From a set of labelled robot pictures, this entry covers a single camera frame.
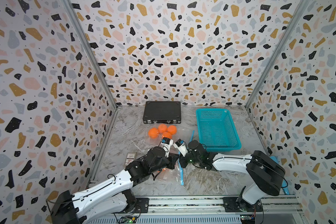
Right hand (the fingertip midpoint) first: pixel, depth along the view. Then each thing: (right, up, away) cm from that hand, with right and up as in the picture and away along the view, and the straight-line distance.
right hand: (173, 159), depth 82 cm
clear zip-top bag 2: (0, -11, +2) cm, 12 cm away
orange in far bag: (-14, +14, +16) cm, 26 cm away
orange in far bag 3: (-1, +16, +21) cm, 26 cm away
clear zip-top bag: (+8, +14, +22) cm, 27 cm away
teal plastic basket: (+33, +15, +25) cm, 44 cm away
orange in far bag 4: (-4, +13, +14) cm, 20 cm away
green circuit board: (-22, -27, -12) cm, 37 cm away
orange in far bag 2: (-8, +17, +20) cm, 28 cm away
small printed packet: (-28, -1, +8) cm, 29 cm away
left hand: (+5, +4, -9) cm, 11 cm away
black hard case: (-5, +29, +29) cm, 41 cm away
